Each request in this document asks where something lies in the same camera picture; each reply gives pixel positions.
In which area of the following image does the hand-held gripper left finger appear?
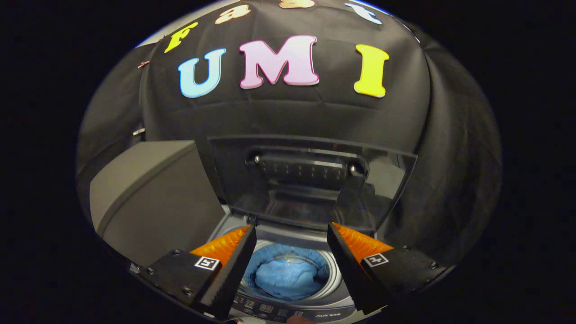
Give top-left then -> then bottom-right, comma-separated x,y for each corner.
137,224 -> 258,320

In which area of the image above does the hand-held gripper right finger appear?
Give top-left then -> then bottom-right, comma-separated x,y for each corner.
326,222 -> 450,315

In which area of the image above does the light blue polo shirt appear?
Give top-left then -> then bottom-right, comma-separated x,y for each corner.
245,243 -> 331,301

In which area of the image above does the grey washing machine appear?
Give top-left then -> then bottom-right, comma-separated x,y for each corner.
209,211 -> 383,324

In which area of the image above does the dark washing machine lid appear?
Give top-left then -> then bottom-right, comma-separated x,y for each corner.
208,135 -> 418,234

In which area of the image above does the black backdrop cloth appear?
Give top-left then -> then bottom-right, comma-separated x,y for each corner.
76,0 -> 503,266

